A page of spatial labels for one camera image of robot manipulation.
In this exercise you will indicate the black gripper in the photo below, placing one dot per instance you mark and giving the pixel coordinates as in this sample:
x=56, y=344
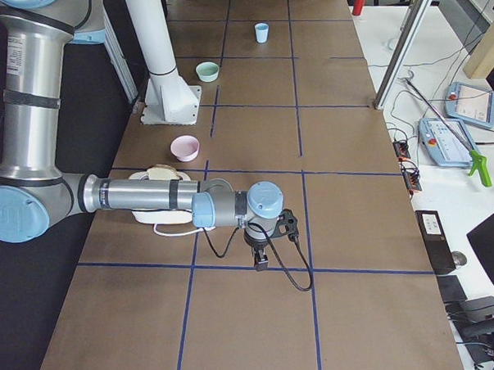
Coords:
x=255, y=247

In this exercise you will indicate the light blue cup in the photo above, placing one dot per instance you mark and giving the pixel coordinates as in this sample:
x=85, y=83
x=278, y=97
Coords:
x=261, y=32

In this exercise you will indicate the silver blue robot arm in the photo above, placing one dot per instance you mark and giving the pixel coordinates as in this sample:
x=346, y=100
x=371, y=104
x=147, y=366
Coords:
x=35, y=195

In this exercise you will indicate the white toaster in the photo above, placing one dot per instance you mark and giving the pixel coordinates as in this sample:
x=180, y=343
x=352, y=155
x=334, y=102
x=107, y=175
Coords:
x=160, y=216

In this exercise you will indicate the bread slice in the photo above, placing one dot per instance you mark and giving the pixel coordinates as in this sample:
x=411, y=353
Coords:
x=162, y=172

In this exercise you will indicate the pink bowl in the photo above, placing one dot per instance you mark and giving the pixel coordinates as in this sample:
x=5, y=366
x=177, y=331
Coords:
x=185, y=148

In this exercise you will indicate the orange black connector board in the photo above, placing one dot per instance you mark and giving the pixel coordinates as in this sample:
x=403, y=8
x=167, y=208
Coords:
x=409, y=169

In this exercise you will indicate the black box with label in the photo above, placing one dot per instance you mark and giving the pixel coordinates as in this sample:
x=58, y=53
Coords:
x=435, y=241

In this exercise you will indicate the mint green bowl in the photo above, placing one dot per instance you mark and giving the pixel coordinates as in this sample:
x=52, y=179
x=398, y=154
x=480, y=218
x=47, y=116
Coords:
x=207, y=71

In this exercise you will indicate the teach pendant near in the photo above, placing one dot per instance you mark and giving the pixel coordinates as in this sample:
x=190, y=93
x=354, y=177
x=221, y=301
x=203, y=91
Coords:
x=443, y=147

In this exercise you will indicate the teach pendant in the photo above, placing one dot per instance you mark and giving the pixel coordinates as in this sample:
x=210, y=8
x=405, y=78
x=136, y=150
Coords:
x=471, y=104
x=443, y=147

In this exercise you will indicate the teach pendant far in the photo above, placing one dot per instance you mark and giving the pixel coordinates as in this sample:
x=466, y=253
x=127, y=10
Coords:
x=471, y=104

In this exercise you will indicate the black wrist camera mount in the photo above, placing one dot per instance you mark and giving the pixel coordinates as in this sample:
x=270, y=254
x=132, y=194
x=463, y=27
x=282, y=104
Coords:
x=287, y=225

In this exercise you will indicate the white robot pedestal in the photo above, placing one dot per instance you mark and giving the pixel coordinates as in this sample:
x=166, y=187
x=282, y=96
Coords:
x=168, y=100

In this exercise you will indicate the green handled reacher tool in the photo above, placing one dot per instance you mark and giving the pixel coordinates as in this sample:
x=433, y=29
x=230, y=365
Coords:
x=479, y=161

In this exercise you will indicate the aluminium frame post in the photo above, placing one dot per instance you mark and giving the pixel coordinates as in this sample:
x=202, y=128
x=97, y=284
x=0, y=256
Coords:
x=415, y=15

